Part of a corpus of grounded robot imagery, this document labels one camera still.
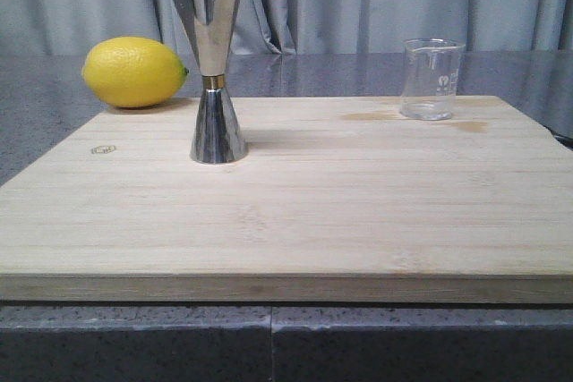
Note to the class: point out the glass beaker with liquid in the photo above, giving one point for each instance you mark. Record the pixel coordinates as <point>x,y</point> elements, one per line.
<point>431,69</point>

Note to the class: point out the steel double jigger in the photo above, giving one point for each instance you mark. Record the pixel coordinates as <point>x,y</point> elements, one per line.
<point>209,27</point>

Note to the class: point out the wooden cutting board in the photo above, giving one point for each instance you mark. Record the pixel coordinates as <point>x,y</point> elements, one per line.
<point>338,199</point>

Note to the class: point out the yellow lemon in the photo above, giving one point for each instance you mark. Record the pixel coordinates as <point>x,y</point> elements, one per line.
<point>133,72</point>

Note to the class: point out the grey curtain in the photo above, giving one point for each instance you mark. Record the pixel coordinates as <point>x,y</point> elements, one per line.
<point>72,27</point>

